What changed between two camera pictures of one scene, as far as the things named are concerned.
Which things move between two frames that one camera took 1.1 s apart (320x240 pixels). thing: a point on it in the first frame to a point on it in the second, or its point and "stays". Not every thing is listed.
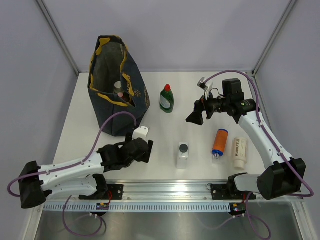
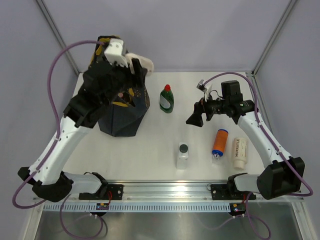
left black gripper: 144,157 to 133,80
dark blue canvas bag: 116,84 stays
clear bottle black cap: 182,161 stays
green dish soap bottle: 167,100 stays
